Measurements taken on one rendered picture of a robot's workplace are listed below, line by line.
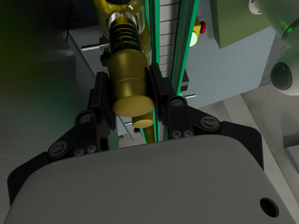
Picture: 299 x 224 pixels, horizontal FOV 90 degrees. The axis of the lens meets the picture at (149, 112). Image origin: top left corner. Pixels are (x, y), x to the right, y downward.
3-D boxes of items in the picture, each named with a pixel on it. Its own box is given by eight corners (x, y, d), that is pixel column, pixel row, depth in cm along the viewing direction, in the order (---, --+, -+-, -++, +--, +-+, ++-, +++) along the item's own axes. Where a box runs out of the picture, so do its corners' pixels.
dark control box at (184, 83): (169, 70, 75) (173, 84, 71) (185, 68, 75) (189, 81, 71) (168, 81, 82) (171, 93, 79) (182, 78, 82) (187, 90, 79)
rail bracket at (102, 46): (79, 18, 35) (76, 60, 29) (108, 14, 35) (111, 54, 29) (86, 34, 38) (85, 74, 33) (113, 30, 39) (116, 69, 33)
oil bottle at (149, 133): (145, 130, 110) (151, 171, 98) (152, 129, 110) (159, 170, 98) (145, 133, 115) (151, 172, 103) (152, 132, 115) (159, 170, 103)
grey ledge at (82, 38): (70, 8, 41) (66, 35, 36) (102, 2, 41) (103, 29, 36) (130, 127, 126) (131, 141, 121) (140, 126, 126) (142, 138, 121)
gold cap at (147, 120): (153, 100, 26) (158, 123, 24) (137, 107, 27) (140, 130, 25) (142, 91, 23) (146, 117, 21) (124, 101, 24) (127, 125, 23)
